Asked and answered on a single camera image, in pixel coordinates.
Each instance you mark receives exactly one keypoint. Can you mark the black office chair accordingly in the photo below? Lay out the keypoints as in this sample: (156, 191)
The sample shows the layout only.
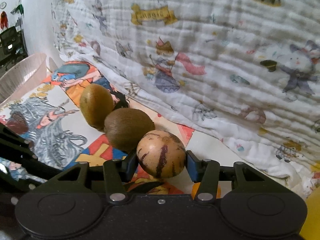
(12, 46)

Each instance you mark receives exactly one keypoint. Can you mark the small striped pepino melon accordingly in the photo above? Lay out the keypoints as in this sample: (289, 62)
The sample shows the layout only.
(161, 154)

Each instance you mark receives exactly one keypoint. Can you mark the yellow fruit bowl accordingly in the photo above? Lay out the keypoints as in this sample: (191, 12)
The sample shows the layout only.
(311, 227)

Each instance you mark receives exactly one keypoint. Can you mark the brown kiwi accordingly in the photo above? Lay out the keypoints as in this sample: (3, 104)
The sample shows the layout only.
(125, 127)

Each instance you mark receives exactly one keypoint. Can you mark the colourful anime print cloth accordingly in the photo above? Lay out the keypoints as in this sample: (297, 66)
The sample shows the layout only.
(49, 118)

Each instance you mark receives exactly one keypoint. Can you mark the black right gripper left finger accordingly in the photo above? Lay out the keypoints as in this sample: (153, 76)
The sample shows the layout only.
(108, 178)

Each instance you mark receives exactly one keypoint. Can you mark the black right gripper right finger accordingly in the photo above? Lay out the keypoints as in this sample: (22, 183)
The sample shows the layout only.
(207, 173)

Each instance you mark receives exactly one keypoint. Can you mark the white cartoon print blanket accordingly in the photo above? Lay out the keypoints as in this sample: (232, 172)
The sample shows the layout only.
(243, 71)

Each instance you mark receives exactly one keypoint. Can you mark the green mango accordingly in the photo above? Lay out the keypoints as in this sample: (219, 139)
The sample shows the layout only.
(96, 103)

